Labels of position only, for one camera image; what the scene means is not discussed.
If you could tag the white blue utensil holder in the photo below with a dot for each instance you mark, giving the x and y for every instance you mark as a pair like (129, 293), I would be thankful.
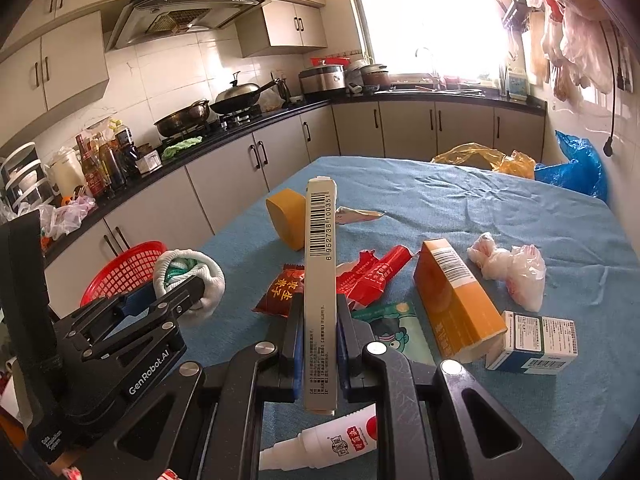
(517, 85)

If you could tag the black kitchen countertop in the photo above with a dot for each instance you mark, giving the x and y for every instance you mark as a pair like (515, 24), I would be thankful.
(150, 176)

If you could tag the hanging plastic bags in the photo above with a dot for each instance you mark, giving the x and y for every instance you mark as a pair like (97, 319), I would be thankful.
(570, 35)

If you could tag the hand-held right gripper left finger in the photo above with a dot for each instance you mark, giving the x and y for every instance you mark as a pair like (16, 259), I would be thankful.
(297, 355)

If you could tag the kitchen window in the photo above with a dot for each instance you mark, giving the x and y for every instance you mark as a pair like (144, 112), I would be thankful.
(425, 10)

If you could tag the dark cooking pot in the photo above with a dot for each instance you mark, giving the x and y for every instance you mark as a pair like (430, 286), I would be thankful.
(375, 77)

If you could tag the steel range hood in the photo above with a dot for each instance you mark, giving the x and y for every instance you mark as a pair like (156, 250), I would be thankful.
(190, 10)

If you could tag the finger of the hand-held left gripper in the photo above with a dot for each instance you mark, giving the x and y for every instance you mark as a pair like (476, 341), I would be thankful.
(150, 296)
(145, 327)

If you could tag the blue tablecloth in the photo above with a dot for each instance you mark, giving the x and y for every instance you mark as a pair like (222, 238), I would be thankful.
(450, 200)

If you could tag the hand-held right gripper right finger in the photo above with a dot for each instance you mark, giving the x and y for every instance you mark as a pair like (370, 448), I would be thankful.
(344, 355)

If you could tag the wooden cutting board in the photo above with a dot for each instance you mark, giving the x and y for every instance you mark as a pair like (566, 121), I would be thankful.
(537, 50)

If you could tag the orange carton box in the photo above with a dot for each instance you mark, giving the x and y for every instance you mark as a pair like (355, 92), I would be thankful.
(450, 305)

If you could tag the pink white plastic bag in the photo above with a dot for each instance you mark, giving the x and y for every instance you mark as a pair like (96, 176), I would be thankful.
(65, 215)

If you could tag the beige lower cabinets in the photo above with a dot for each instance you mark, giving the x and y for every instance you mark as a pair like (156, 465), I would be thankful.
(225, 180)

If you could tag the beige cabinets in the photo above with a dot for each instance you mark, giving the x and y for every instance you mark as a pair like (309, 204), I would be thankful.
(75, 60)
(225, 180)

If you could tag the steel faucet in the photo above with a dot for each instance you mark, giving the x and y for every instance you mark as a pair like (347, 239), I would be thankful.
(436, 80)

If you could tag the black wall rack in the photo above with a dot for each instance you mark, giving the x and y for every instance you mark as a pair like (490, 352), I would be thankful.
(517, 10)

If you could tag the wok with steel lid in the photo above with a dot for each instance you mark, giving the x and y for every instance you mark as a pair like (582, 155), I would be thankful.
(240, 95)

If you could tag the green vegetable leaves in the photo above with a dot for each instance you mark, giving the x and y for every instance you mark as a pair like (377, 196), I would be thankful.
(180, 147)

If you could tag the yellow rounded box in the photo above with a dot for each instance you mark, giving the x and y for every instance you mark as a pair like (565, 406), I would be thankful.
(285, 215)

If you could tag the white dish rack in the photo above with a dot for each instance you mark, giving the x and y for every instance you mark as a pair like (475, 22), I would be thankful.
(25, 180)

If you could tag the dark red snack packet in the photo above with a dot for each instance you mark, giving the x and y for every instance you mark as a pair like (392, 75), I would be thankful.
(277, 292)

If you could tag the gas stove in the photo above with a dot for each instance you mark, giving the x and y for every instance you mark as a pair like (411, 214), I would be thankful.
(240, 119)

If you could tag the white blue medicine box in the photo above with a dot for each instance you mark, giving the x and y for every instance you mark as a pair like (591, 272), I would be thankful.
(540, 340)

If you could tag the beige upper cabinets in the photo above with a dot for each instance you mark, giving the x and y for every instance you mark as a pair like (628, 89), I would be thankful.
(75, 60)

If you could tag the small beige wrapper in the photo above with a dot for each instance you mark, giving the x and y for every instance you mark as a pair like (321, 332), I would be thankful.
(357, 216)

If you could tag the white kettle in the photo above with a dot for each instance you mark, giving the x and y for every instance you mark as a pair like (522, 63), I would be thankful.
(65, 175)

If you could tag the white green cloth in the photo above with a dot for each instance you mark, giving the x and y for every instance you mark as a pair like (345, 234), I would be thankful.
(212, 280)

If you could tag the yellow plastic bag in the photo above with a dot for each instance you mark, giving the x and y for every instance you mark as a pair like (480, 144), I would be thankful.
(475, 156)

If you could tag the tall beige barcode box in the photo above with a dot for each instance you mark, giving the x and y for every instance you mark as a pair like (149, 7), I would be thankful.
(320, 285)

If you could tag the red snack wrapper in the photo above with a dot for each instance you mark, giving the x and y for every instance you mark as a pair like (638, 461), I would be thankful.
(380, 272)

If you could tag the blue plastic bag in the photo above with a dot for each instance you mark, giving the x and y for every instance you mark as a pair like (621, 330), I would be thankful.
(580, 170)

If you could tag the white tube with red label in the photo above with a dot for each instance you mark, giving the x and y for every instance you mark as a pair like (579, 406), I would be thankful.
(325, 442)

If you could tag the group of condiment bottles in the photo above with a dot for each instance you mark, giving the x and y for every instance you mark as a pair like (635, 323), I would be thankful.
(100, 165)

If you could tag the green cartoon packet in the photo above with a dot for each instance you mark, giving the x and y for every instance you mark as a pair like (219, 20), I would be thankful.
(395, 330)

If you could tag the red mesh basket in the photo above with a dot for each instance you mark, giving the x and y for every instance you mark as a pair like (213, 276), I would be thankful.
(125, 272)

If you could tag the dark frying pan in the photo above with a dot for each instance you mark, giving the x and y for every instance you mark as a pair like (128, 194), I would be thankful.
(180, 119)

